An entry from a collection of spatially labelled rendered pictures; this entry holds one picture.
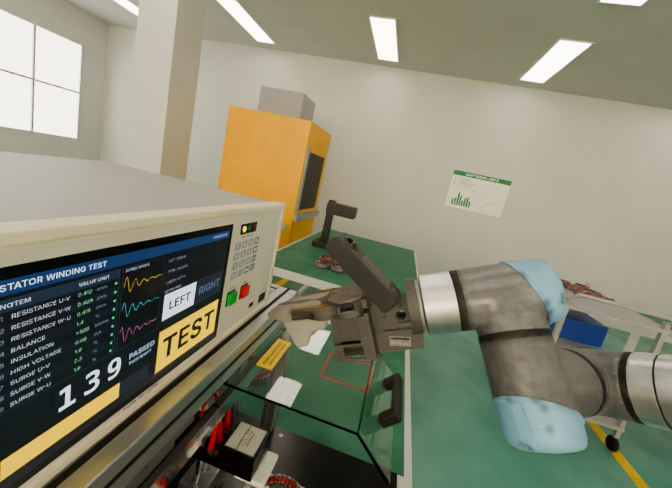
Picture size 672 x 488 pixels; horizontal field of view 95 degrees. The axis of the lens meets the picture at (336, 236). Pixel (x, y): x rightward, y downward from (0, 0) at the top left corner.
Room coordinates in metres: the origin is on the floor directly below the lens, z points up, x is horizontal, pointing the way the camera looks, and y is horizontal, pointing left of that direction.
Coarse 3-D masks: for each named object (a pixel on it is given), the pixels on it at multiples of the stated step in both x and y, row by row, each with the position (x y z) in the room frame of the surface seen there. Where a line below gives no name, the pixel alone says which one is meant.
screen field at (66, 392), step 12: (120, 360) 0.25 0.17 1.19; (96, 372) 0.22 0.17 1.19; (108, 372) 0.23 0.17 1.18; (120, 372) 0.25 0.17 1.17; (72, 384) 0.20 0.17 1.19; (84, 384) 0.21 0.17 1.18; (96, 384) 0.22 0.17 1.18; (60, 396) 0.20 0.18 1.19; (72, 396) 0.21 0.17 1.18; (84, 396) 0.21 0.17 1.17; (60, 408) 0.20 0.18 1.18
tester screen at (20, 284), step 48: (192, 240) 0.32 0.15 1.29; (0, 288) 0.16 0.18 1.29; (48, 288) 0.19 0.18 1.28; (96, 288) 0.22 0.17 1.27; (144, 288) 0.26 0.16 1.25; (0, 336) 0.16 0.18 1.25; (48, 336) 0.19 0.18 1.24; (96, 336) 0.22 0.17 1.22; (144, 336) 0.27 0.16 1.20; (0, 384) 0.16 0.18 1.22; (48, 384) 0.19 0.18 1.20; (144, 384) 0.28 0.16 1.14; (0, 432) 0.16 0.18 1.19
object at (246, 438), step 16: (240, 432) 0.46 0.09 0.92; (256, 432) 0.47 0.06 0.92; (224, 448) 0.43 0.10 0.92; (240, 448) 0.43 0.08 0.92; (256, 448) 0.44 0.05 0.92; (224, 464) 0.42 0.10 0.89; (240, 464) 0.42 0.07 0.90; (256, 464) 0.43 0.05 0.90; (272, 464) 0.45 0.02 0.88; (256, 480) 0.42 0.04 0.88
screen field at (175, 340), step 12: (216, 300) 0.39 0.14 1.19; (204, 312) 0.36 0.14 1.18; (216, 312) 0.39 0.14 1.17; (180, 324) 0.32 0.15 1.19; (192, 324) 0.34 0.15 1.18; (204, 324) 0.37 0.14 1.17; (168, 336) 0.30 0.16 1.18; (180, 336) 0.32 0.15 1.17; (192, 336) 0.35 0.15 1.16; (204, 336) 0.37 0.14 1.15; (168, 348) 0.31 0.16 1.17; (180, 348) 0.33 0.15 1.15; (156, 360) 0.29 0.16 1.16; (168, 360) 0.31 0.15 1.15; (156, 372) 0.29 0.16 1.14
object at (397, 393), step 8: (392, 376) 0.51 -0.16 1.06; (400, 376) 0.51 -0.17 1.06; (384, 384) 0.51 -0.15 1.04; (392, 384) 0.50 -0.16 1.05; (400, 384) 0.49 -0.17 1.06; (392, 392) 0.47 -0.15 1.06; (400, 392) 0.47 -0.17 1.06; (392, 400) 0.45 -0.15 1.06; (400, 400) 0.45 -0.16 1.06; (392, 408) 0.43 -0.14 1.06; (400, 408) 0.43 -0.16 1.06; (384, 416) 0.42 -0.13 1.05; (392, 416) 0.41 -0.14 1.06; (400, 416) 0.42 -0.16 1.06; (384, 424) 0.42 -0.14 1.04; (392, 424) 0.41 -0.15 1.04
